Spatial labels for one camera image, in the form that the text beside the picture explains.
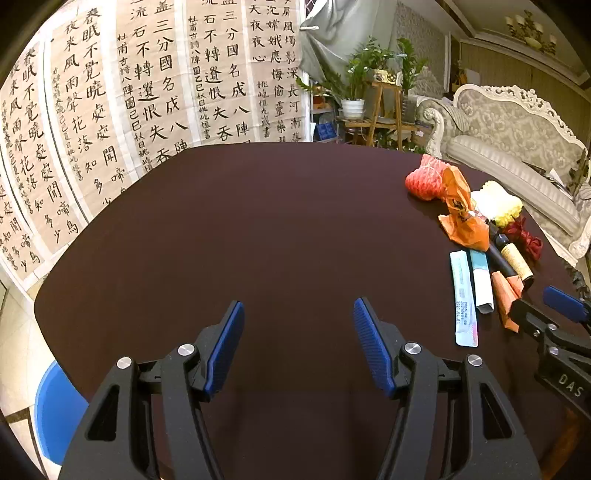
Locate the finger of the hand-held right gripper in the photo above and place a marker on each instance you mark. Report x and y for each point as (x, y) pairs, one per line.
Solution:
(528, 317)
(565, 302)

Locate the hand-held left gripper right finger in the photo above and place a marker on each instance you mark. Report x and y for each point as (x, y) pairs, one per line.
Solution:
(369, 341)

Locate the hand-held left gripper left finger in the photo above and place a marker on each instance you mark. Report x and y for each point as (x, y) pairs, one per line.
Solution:
(226, 341)

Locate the orange paper piece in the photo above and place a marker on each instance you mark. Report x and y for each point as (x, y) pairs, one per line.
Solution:
(505, 295)

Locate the teal and white tube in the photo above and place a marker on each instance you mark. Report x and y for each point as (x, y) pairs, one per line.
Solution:
(480, 281)

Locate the black bottle with tan label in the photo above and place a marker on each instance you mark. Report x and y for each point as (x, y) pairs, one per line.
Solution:
(503, 258)

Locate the small dark red mesh bundle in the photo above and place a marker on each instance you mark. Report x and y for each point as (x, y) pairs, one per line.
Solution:
(528, 242)

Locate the orange plastic bag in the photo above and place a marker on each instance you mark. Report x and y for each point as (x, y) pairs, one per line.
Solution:
(464, 226)

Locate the yellow foam fruit net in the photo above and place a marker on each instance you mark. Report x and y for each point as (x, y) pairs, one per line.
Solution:
(496, 203)

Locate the red mesh fruit net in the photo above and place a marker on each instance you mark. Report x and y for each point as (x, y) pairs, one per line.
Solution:
(422, 182)

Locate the books on sofa seat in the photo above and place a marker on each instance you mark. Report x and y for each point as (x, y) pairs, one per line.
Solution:
(549, 175)

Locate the cream carved sofa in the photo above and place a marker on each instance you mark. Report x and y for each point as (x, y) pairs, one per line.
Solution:
(503, 157)

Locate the blue plastic stool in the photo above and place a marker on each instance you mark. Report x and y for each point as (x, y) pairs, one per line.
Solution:
(60, 415)

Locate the low green floor plant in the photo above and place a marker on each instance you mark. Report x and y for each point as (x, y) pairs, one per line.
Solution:
(413, 148)

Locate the blue crate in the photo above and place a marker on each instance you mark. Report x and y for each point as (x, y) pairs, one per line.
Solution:
(325, 131)

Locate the wooden plant stand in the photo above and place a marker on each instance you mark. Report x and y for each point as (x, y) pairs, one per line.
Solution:
(381, 110)

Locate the green plant in white pot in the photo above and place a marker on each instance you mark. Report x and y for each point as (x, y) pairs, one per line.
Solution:
(353, 108)

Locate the cream carved armchair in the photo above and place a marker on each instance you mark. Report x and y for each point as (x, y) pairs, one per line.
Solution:
(431, 85)

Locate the small yellow flower pot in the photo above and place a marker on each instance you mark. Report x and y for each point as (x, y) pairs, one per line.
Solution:
(385, 76)

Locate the gold chandelier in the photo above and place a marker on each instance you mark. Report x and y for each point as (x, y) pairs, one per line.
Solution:
(531, 32)

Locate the tall green plant dark pot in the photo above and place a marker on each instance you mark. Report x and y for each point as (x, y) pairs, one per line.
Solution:
(411, 69)

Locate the grey curtain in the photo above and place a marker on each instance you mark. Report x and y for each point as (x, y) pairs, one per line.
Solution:
(341, 37)

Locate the row of calligraphy wall scrolls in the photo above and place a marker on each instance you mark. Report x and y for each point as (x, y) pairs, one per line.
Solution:
(161, 92)

